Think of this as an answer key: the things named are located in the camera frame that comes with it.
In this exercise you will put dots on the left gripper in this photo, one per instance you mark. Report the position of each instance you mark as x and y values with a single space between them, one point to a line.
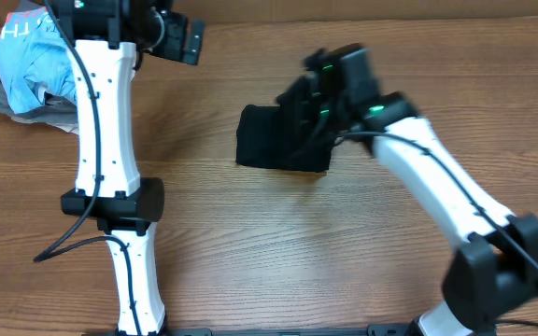
175 25

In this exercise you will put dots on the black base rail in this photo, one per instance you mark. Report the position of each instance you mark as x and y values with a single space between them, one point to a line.
371 330

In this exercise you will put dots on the light blue printed t-shirt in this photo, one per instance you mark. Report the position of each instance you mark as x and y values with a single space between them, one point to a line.
34 61

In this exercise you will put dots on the black t-shirt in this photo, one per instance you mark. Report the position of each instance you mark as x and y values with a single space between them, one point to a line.
262 141

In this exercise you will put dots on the grey garment in pile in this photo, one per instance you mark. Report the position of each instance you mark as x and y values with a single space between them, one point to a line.
56 109

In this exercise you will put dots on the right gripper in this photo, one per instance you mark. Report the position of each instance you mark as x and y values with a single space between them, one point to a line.
299 103

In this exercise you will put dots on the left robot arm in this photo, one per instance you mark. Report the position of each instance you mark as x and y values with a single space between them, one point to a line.
106 43

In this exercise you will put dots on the beige garment in pile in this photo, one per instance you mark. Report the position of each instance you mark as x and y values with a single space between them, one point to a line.
68 128

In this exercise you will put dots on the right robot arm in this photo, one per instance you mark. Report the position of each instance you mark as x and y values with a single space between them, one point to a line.
494 269

